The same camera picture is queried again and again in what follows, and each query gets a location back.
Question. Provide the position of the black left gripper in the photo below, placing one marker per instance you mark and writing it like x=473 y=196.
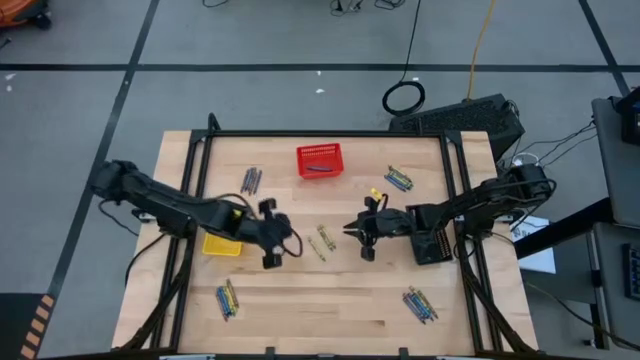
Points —
x=262 y=232

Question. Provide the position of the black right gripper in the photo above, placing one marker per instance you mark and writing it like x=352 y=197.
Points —
x=395 y=222

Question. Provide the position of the yellow plastic basket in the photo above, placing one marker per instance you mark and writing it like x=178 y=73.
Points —
x=220 y=246

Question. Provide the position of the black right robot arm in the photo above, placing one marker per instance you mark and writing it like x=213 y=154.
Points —
x=480 y=200

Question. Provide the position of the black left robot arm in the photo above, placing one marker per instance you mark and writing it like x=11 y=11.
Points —
x=165 y=200

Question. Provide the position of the black plastic basket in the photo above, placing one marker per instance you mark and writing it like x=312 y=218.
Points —
x=430 y=252

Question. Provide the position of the red plastic basket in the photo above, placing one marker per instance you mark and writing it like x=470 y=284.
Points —
x=320 y=149

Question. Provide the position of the black computer case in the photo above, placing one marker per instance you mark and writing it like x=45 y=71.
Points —
x=460 y=117

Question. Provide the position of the white paper sheet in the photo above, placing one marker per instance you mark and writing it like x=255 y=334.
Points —
x=537 y=260

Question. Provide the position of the black diagonal beam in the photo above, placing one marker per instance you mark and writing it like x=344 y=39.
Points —
x=565 y=227

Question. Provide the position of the grey side table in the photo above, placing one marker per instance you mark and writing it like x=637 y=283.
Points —
x=607 y=280
x=612 y=175

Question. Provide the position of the black keypad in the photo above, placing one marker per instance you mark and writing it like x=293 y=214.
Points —
x=632 y=272

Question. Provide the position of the black orange striped mat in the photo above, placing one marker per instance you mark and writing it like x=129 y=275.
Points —
x=15 y=325

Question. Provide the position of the black device with screen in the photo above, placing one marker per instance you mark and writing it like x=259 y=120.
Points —
x=630 y=120

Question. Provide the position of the orange shop vacuum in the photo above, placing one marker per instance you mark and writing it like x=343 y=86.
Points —
x=20 y=10

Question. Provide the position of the black aluminium table frame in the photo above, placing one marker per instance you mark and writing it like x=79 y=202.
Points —
x=325 y=133

